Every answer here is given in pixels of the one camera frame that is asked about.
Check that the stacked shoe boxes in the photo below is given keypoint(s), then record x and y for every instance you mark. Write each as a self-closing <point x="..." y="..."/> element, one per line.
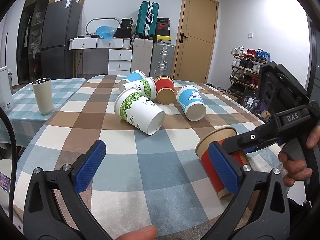
<point x="162" y="28"/>

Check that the blue bunny paper cup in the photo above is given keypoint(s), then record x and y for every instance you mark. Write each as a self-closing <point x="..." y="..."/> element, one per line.
<point x="191" y="102"/>

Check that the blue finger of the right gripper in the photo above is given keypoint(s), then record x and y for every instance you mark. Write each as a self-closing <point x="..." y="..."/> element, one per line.
<point x="244" y="151"/>

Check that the silver aluminium suitcase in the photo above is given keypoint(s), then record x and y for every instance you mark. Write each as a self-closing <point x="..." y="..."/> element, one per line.
<point x="162" y="59"/>

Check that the person's right hand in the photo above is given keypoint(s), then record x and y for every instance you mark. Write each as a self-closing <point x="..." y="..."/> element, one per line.
<point x="297" y="170"/>

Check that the white drawer desk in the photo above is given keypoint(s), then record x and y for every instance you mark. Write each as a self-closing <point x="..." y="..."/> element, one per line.
<point x="100" y="56"/>

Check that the blue checked side tablecloth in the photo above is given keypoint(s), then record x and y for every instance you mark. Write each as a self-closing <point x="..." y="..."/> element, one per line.
<point x="25" y="117"/>

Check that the teal suitcase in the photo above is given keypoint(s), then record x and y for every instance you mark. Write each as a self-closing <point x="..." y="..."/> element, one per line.
<point x="147" y="19"/>

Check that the shoe rack with shoes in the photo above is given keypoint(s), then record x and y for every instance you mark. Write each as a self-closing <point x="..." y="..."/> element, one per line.
<point x="245" y="66"/>

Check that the wooden door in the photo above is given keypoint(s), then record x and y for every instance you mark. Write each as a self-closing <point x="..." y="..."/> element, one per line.
<point x="195" y="40"/>

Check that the beige suitcase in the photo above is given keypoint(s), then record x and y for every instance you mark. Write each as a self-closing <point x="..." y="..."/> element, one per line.
<point x="141" y="55"/>

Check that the white humidifier appliance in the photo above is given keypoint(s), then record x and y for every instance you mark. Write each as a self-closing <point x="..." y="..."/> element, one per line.
<point x="6" y="94"/>

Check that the black glass cabinet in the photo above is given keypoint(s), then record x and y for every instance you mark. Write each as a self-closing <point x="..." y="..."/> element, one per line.
<point x="29" y="40"/>

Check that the red kraft cup far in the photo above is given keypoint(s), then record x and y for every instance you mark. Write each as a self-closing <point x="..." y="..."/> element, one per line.
<point x="165" y="90"/>

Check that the white green paper cup far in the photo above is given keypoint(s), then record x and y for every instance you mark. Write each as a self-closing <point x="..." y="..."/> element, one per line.
<point x="145" y="86"/>

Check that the black bag on desk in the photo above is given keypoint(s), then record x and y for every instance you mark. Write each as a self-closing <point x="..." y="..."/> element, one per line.
<point x="125" y="29"/>

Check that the white green paper cup near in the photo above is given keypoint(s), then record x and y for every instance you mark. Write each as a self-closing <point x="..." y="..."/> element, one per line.
<point x="139" y="111"/>

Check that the white green paper cup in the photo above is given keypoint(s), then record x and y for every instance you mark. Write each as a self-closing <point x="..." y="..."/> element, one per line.
<point x="139" y="111"/>
<point x="145" y="86"/>

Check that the blue paper cup far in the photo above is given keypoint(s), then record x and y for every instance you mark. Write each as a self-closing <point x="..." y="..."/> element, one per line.
<point x="134" y="76"/>

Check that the person's left hand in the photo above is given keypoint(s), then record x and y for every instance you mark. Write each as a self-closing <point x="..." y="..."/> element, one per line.
<point x="145" y="233"/>

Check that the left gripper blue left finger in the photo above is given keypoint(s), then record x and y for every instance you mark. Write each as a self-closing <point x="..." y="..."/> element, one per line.
<point x="87" y="164"/>

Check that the black refrigerator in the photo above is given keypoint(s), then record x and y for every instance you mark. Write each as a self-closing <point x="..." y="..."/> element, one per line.
<point x="60" y="25"/>

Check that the red kraft paper cup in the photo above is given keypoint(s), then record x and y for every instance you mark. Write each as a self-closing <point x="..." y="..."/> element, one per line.
<point x="219" y="135"/>

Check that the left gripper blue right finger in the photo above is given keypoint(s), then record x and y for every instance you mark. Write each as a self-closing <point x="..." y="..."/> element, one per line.
<point x="226" y="166"/>

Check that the beige steel tumbler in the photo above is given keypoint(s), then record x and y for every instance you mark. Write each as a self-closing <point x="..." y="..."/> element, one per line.
<point x="43" y="95"/>

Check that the blue plastic bag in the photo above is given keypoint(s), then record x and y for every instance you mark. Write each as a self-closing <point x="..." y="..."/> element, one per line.
<point x="106" y="32"/>

